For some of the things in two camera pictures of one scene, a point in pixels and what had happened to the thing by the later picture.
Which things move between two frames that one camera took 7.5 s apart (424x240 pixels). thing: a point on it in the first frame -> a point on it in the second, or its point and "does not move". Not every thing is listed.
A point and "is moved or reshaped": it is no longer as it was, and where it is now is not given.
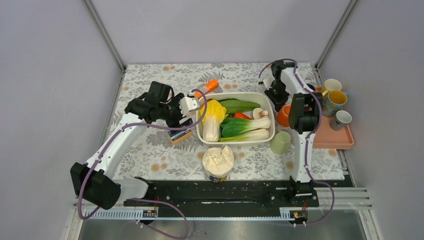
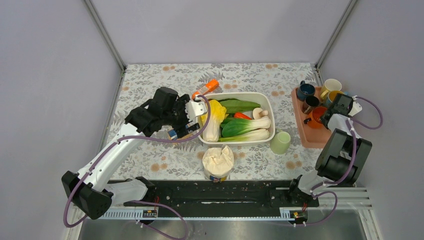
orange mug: x=283 y=115 is moved or reshaped
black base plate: x=237 y=194 does not move
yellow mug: x=330 y=84 does not move
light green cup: x=280 y=142 does not move
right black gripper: x=278 y=101 -> x=323 y=120
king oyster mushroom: x=258 y=113 does not move
